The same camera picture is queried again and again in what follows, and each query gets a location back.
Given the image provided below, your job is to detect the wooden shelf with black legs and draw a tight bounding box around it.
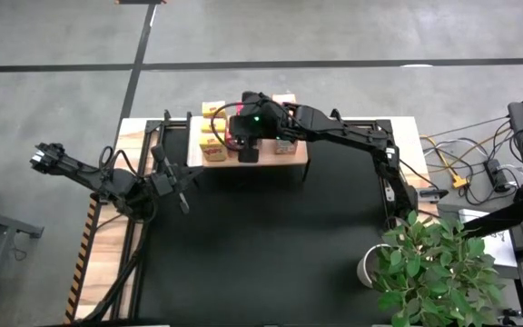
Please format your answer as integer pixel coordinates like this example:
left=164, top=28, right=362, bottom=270
left=186, top=115, right=311, bottom=183

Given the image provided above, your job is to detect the black power adapter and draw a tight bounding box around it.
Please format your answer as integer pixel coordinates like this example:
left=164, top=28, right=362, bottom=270
left=483, top=158, right=510, bottom=193

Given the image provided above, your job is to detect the black slanted bar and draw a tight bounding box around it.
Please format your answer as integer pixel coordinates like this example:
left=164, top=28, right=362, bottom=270
left=463, top=194, right=523, bottom=240

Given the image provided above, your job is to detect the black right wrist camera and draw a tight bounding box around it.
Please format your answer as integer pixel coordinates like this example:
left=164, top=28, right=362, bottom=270
left=230, top=113, right=263, bottom=139

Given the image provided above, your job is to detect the green leafy plant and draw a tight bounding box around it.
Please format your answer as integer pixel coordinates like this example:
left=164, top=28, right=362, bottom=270
left=370, top=209, right=507, bottom=327

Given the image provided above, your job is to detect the white paper sheet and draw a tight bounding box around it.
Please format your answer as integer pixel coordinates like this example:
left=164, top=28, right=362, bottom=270
left=459, top=208, right=519, bottom=269

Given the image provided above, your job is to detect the white plant pot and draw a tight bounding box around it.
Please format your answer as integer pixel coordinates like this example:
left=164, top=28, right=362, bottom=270
left=356, top=243, right=392, bottom=288

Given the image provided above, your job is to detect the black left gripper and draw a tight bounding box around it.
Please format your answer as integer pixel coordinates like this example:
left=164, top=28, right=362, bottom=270
left=151, top=165, right=204, bottom=215

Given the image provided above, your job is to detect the black table mat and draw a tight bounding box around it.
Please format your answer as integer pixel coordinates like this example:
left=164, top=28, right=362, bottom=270
left=136, top=131, right=394, bottom=326

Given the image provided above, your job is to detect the yellow black hazard tape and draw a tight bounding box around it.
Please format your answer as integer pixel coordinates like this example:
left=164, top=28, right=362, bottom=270
left=64, top=197, right=102, bottom=323

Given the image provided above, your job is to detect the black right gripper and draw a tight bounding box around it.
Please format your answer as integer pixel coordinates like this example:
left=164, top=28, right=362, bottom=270
left=238, top=90, right=290, bottom=164

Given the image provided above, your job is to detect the yellow Corn Pops cereal box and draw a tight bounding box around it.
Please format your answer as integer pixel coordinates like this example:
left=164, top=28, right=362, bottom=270
left=200, top=118, right=227, bottom=134
left=201, top=100, right=227, bottom=120
left=198, top=133, right=230, bottom=163

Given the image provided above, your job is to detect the yellow cable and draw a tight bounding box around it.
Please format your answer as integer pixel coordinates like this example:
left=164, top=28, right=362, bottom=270
left=419, top=134, right=469, bottom=190

